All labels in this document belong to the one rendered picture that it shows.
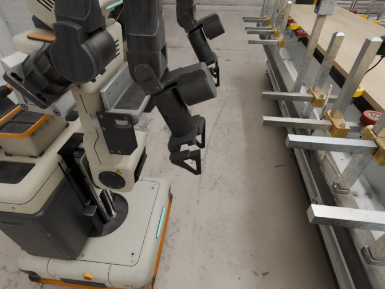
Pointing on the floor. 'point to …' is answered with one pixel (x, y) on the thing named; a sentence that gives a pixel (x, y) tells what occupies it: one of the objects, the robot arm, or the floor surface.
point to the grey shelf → (16, 16)
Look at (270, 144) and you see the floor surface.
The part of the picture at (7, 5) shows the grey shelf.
